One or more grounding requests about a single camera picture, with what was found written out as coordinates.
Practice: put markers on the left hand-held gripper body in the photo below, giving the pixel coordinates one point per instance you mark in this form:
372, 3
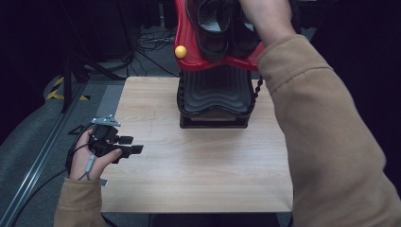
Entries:
104, 138

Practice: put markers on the red and black shoe rack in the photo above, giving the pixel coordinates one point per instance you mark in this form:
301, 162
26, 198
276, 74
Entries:
217, 91

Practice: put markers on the black leather shoe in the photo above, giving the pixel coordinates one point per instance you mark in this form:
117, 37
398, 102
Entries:
214, 47
244, 41

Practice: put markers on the person's left hand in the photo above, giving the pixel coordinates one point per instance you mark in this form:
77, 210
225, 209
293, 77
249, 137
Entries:
82, 164

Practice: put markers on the person's right hand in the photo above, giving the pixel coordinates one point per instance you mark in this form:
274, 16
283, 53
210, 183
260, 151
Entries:
268, 19

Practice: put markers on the black metal stand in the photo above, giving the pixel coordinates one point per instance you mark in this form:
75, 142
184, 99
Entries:
66, 85

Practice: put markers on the yellow and black floor tape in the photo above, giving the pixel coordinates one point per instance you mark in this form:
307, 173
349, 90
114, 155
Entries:
55, 91

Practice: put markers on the aluminium floor rail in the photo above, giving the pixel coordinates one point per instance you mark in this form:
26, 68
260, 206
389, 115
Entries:
34, 164

